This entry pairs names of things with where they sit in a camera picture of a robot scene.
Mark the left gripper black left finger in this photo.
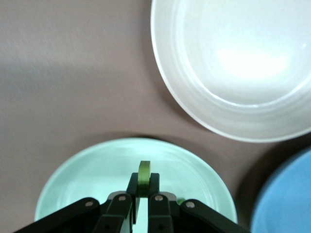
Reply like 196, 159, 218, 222
9, 172, 141, 233

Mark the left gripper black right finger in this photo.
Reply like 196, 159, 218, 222
148, 172, 251, 233

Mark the green letter B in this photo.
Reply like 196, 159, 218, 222
138, 160, 152, 198

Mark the light green round plate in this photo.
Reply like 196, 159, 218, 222
34, 137, 238, 233

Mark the blue round plate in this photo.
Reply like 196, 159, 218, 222
250, 148, 311, 233

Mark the brown table cover sheet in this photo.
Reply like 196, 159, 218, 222
0, 0, 311, 233

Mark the pale beige round plate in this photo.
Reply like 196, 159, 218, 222
150, 0, 311, 144

